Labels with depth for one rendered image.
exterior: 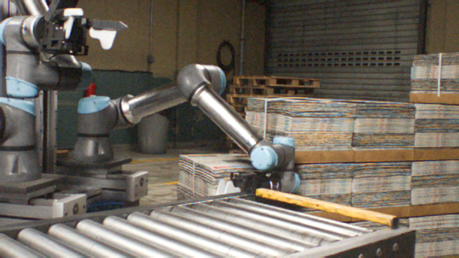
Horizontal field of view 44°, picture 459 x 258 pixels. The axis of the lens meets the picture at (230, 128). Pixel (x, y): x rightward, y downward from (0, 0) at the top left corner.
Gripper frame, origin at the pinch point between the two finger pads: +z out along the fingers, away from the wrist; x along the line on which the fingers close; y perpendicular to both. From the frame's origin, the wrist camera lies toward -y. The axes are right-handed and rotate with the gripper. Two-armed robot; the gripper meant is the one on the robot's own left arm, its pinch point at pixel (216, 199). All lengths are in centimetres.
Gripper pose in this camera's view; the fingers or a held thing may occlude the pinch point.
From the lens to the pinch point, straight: 171.5
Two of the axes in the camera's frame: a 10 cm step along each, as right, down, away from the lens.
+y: 0.4, -10.0, -0.7
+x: 6.9, 0.8, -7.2
